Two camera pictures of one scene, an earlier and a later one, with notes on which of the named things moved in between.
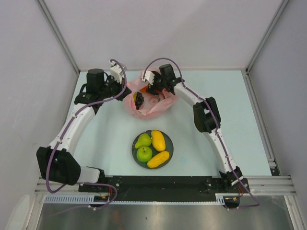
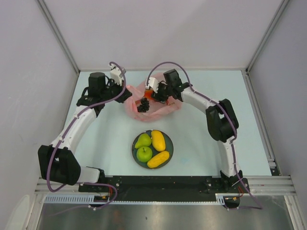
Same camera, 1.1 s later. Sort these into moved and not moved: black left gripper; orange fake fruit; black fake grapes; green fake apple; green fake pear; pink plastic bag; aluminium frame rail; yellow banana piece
Moved: orange fake fruit; pink plastic bag; black fake grapes
Not moved: yellow banana piece; green fake apple; aluminium frame rail; black left gripper; green fake pear
